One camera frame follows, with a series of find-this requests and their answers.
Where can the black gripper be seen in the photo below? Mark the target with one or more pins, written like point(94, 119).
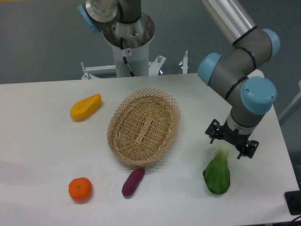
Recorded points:
point(234, 136)

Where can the green bok choy vegetable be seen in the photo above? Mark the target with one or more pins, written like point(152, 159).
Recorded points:
point(217, 174)

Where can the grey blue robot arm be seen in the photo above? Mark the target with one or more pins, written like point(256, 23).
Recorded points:
point(229, 76)

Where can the black device at table edge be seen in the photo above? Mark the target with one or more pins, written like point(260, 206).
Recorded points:
point(293, 201)

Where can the woven wicker basket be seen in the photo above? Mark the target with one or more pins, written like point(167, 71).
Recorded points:
point(143, 127)

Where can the purple sweet potato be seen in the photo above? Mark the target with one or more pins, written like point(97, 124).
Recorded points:
point(132, 182)

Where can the yellow mango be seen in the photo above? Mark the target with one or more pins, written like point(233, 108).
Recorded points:
point(85, 107)

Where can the orange tangerine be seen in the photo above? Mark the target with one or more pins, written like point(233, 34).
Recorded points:
point(80, 189)

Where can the white metal frame bracket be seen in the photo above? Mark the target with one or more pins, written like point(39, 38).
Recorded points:
point(125, 68)

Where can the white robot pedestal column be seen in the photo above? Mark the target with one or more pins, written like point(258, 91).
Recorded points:
point(131, 40)

